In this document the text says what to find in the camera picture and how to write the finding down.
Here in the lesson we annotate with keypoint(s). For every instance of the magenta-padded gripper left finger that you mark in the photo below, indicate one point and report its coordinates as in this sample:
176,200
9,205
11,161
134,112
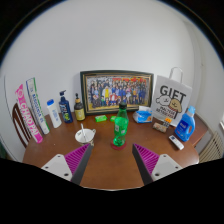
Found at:
58,166

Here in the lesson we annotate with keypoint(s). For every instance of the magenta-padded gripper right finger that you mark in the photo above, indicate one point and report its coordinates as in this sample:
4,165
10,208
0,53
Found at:
165,166

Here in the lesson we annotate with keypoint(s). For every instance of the green plastic drink bottle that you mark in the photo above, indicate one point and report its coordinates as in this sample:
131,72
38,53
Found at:
121,126

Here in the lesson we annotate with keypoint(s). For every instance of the white remote control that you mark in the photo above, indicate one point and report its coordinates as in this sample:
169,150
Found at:
176,142

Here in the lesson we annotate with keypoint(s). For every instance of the small brown snack box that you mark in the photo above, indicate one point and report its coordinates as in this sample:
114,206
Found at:
159,127

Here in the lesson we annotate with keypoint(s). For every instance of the floral patterned paper cup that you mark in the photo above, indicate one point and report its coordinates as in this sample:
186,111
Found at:
85,136

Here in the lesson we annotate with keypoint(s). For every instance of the blue detergent bottle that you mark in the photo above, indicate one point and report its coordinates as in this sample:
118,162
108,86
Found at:
184,128

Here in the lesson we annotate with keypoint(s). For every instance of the white stirring stick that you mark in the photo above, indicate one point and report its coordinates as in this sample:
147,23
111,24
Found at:
83,131

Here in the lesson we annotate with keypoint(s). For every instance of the white radiator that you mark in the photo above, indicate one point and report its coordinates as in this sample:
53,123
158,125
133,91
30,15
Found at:
213,148

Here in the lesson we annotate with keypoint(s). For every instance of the white blue-capped lotion bottle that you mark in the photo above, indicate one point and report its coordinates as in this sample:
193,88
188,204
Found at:
54,115

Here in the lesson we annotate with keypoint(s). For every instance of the flat round red coaster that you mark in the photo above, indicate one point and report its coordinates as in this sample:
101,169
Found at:
115,147

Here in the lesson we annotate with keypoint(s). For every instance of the blue tissue pack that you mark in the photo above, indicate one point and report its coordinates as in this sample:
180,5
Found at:
143,116

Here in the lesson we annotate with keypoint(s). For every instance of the dark blue pump bottle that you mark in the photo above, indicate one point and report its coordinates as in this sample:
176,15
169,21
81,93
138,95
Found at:
66,110

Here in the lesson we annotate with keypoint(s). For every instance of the dark wooden chair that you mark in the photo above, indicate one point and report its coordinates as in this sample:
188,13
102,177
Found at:
18,123

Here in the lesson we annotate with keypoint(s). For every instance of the dark yellow-labelled bottle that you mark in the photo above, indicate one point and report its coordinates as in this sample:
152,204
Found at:
79,111

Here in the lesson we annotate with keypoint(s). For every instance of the pink shuttlecock tube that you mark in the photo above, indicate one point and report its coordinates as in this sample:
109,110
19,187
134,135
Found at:
28,115

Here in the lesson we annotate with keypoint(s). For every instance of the white shuttlecock tube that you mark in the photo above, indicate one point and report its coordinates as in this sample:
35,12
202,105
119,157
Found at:
38,106

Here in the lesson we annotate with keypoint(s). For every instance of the green soap pack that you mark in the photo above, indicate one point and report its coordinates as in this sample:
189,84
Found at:
101,118

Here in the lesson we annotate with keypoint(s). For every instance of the white paper gift bag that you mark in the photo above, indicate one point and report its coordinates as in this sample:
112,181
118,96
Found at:
171,98

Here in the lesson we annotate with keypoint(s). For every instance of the small green pack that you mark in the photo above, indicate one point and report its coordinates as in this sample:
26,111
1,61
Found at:
113,118

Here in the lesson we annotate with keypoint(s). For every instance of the framed group photo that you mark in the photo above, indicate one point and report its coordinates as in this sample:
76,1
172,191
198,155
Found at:
116,91

